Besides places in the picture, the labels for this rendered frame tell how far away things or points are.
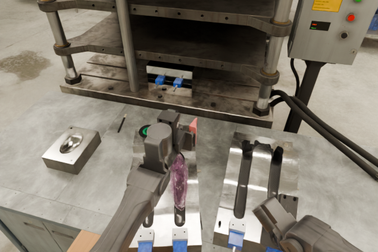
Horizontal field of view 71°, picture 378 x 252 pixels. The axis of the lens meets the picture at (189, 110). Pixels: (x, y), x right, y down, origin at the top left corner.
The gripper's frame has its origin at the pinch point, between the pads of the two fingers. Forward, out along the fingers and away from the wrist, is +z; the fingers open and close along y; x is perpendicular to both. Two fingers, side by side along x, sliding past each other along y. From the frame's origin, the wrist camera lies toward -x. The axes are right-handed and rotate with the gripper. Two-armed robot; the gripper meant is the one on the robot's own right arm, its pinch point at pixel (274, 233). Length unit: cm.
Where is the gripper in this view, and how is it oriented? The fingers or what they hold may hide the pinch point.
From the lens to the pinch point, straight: 90.7
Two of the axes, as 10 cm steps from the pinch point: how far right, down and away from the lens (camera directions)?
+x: -2.3, 9.2, -3.1
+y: -9.7, -1.8, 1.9
